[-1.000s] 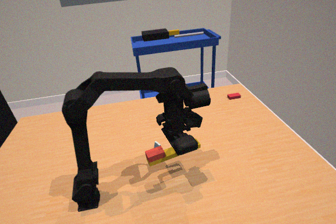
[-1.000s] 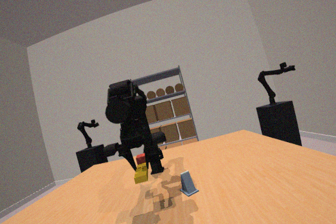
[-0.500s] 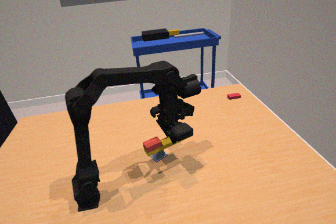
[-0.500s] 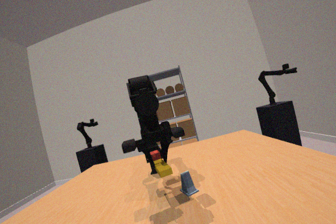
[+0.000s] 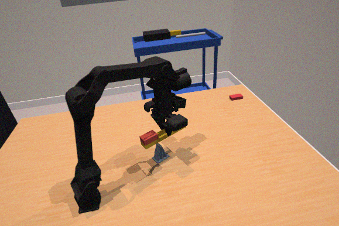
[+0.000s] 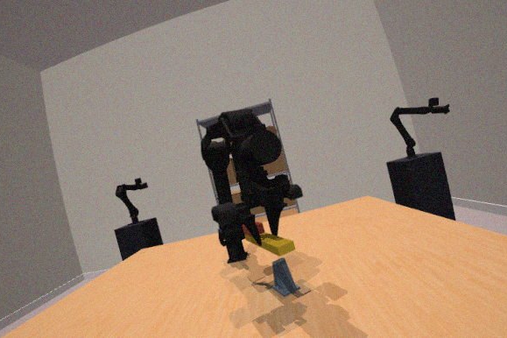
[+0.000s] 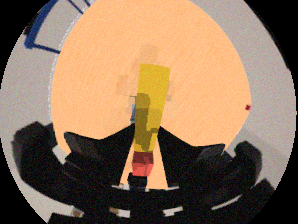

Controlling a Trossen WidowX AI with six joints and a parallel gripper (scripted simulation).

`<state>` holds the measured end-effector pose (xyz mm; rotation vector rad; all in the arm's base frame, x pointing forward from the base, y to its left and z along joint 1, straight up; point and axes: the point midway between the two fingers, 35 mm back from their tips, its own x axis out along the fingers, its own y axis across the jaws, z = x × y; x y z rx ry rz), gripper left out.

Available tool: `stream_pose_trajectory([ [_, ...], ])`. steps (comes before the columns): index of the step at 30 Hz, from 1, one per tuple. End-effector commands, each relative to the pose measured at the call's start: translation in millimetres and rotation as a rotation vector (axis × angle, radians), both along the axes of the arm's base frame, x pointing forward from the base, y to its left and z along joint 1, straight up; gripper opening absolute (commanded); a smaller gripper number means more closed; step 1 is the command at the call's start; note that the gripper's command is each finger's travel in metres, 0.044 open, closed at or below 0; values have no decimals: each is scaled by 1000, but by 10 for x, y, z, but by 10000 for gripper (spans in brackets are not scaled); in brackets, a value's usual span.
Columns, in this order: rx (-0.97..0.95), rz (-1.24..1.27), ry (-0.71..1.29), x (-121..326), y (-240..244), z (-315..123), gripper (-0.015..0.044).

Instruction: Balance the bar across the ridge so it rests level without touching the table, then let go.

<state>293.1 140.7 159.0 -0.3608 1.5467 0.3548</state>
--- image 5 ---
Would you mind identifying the red rectangular block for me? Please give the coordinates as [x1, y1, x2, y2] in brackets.
[230, 94, 244, 101]

